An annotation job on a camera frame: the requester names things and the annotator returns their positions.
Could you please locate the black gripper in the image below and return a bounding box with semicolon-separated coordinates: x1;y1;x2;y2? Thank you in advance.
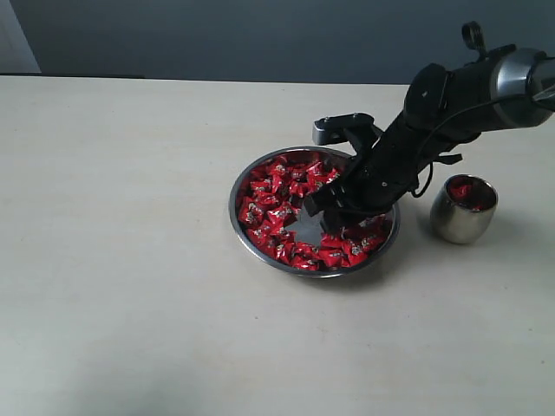
305;113;460;235

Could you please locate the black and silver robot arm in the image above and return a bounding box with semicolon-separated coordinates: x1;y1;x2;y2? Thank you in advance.
304;22;554;233

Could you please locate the round steel bowl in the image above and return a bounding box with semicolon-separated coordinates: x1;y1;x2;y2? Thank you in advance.
228;146;401;278

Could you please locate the shiny steel cup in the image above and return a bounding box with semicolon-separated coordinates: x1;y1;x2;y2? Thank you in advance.
430;174;499;244

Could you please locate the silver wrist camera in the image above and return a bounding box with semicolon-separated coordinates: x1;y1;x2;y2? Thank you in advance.
312;113;375;146

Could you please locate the black cable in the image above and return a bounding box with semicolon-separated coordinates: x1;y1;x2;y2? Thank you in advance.
409;93;534;198

